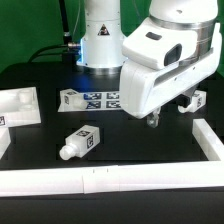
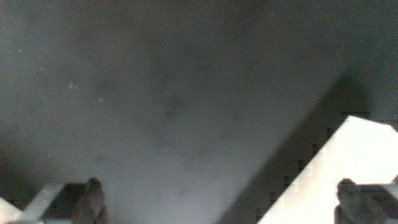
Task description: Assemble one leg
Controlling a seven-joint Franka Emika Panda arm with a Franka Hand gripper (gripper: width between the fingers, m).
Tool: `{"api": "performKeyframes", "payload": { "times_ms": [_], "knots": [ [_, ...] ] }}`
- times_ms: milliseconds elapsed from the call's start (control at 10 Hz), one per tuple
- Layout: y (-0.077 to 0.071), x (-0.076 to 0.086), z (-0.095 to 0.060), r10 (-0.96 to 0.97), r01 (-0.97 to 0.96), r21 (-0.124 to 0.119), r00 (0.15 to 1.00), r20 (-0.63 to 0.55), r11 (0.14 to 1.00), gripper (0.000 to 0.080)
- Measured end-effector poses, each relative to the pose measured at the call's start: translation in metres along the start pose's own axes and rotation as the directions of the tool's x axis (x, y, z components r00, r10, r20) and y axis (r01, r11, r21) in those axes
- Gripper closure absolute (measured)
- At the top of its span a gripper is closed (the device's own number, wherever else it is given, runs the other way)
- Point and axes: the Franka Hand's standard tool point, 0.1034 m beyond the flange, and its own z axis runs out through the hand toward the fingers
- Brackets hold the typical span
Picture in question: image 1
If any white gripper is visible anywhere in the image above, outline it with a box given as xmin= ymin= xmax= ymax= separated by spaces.
xmin=119 ymin=23 xmax=222 ymax=128

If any white square tabletop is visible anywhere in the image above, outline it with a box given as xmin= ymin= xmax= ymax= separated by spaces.
xmin=0 ymin=87 xmax=41 ymax=128

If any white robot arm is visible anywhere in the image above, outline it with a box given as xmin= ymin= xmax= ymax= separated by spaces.
xmin=78 ymin=0 xmax=222 ymax=126

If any marker sheet with tags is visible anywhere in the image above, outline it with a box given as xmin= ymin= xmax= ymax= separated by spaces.
xmin=58 ymin=91 xmax=121 ymax=112

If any white obstacle fence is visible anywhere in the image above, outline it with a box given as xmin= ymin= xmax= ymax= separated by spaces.
xmin=0 ymin=119 xmax=224 ymax=197

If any black cable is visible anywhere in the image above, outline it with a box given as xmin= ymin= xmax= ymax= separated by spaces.
xmin=27 ymin=0 xmax=82 ymax=64

